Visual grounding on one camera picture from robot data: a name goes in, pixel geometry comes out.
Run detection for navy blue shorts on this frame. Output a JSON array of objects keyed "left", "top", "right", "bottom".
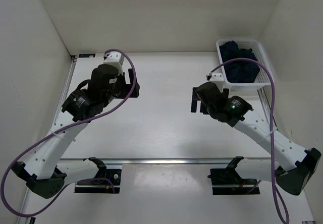
[{"left": 219, "top": 41, "right": 260, "bottom": 83}]

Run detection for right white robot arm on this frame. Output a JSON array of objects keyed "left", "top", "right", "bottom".
[{"left": 191, "top": 82, "right": 321, "bottom": 196}]

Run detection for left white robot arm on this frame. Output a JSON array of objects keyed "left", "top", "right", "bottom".
[{"left": 11, "top": 64, "right": 140, "bottom": 199}]

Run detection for white perforated plastic basket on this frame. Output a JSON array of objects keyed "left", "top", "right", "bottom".
[{"left": 216, "top": 38, "right": 272, "bottom": 92}]

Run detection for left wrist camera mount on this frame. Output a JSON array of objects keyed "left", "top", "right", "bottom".
[{"left": 103, "top": 51, "right": 124, "bottom": 75}]

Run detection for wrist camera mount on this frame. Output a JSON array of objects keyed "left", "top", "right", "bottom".
[
  {"left": 206, "top": 72, "right": 224, "bottom": 92},
  {"left": 103, "top": 51, "right": 124, "bottom": 75}
]

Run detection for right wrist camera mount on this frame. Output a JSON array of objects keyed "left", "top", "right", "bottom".
[{"left": 206, "top": 72, "right": 224, "bottom": 92}]

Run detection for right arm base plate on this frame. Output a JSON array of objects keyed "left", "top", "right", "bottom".
[{"left": 207, "top": 156, "right": 260, "bottom": 195}]

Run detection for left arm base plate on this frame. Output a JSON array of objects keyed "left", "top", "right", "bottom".
[{"left": 74, "top": 157, "right": 122, "bottom": 194}]

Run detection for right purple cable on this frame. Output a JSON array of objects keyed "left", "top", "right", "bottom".
[{"left": 210, "top": 58, "right": 289, "bottom": 224}]

